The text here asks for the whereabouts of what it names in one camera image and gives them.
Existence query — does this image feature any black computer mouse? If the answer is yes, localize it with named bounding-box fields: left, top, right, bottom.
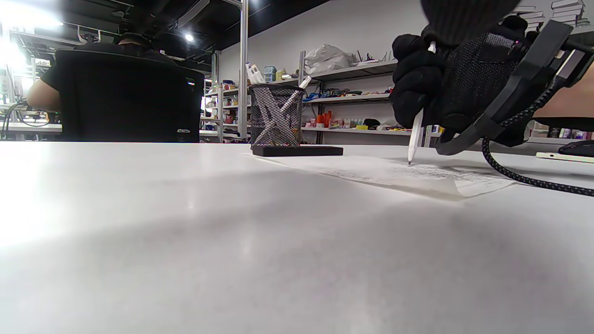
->
left=558, top=140, right=594, bottom=158

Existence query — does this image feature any black rectangular block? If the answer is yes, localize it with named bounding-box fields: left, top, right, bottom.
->
left=251, top=145, right=344, bottom=157

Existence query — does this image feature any white desk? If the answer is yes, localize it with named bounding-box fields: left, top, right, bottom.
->
left=0, top=122, right=251, bottom=142

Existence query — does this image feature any lined paper sheet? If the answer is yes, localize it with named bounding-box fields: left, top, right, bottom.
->
left=242, top=153, right=519, bottom=201

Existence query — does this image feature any person's right forearm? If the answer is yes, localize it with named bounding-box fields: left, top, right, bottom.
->
left=534, top=63, right=594, bottom=119

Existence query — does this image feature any person's right hand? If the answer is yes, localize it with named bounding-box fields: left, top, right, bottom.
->
left=391, top=15, right=530, bottom=134

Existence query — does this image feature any white mechanical pencil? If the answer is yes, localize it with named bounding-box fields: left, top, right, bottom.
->
left=254, top=75, right=313, bottom=144
left=407, top=41, right=438, bottom=167
left=262, top=90, right=294, bottom=144

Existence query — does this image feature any white plastic bag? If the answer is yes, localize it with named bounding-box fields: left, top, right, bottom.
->
left=304, top=44, right=357, bottom=75

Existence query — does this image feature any white flat device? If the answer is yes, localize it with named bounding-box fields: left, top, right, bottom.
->
left=536, top=151, right=594, bottom=164

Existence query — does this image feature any black braided cable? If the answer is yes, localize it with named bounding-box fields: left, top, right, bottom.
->
left=481, top=86, right=594, bottom=198

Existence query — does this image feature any black office chair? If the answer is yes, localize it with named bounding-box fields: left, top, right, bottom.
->
left=54, top=48, right=206, bottom=143

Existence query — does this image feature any stack of white boxes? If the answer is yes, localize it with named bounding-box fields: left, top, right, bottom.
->
left=510, top=0, right=592, bottom=29

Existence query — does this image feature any aluminium frame post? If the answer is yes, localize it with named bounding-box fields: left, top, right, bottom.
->
left=238, top=0, right=250, bottom=140
left=211, top=50, right=222, bottom=140

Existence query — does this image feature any grey metal shelving unit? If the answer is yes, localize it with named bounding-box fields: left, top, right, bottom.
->
left=297, top=49, right=444, bottom=145

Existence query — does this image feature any white plastic bottle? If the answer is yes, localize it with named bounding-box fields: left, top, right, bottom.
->
left=245, top=63, right=266, bottom=85

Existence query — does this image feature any person's left hand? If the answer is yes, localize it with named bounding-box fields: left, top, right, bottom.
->
left=420, top=0, right=523, bottom=45

